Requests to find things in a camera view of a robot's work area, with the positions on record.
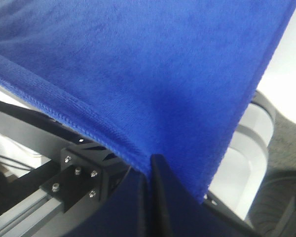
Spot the black aluminium frame bracket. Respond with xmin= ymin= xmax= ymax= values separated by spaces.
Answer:
xmin=40 ymin=142 xmax=129 ymax=212

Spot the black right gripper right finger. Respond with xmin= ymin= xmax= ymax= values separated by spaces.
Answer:
xmin=150 ymin=155 xmax=258 ymax=237

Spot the blue microfiber towel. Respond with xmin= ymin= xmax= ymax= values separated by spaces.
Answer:
xmin=0 ymin=0 xmax=296 ymax=201

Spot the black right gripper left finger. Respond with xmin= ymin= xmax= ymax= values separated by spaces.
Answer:
xmin=59 ymin=170 xmax=148 ymax=237

